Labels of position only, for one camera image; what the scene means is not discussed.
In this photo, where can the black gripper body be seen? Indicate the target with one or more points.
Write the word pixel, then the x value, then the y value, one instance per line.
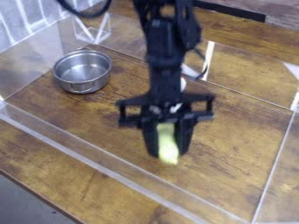
pixel 165 104

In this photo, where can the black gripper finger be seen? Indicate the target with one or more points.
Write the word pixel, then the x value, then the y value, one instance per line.
pixel 184 132
pixel 150 133

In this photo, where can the green handled metal spoon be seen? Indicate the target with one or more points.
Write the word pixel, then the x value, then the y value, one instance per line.
pixel 168 146

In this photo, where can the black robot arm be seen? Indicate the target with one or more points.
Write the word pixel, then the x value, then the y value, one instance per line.
pixel 173 33

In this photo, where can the white red toy mushroom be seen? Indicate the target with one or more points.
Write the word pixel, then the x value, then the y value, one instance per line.
pixel 184 84

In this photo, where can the small steel pot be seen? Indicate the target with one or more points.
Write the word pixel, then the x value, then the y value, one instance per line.
pixel 82 71

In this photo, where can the black bar on table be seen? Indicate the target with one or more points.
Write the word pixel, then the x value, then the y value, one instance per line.
pixel 230 10

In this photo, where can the clear acrylic enclosure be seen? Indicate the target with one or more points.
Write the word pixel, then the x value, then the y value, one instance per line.
pixel 66 151

